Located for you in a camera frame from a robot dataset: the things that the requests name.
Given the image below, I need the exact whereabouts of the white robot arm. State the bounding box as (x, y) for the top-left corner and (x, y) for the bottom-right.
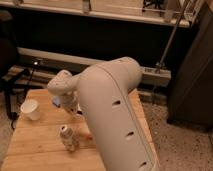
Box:
(47, 57), (160, 171)

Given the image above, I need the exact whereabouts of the white paper cup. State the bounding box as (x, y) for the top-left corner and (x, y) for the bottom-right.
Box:
(20, 99), (41, 121)

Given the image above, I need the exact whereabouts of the black office chair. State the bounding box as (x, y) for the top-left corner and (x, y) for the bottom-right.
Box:
(0, 9), (44, 130)

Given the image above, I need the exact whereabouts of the metal pole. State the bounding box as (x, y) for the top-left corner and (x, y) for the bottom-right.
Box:
(155, 0), (190, 73)

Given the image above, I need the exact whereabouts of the blue sponge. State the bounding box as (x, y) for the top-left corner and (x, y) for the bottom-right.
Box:
(52, 96), (61, 108)

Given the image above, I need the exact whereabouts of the orange carrot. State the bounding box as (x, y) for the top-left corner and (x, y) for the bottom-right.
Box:
(85, 134), (93, 139)

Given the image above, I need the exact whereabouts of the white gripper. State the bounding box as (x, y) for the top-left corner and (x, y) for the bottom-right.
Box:
(60, 93), (78, 115)

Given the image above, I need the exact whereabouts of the clear plastic bottle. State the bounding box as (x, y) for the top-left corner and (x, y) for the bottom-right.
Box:
(60, 125), (79, 152)

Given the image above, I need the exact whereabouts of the dark cabinet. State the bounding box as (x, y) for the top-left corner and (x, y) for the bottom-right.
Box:
(167, 0), (213, 130)

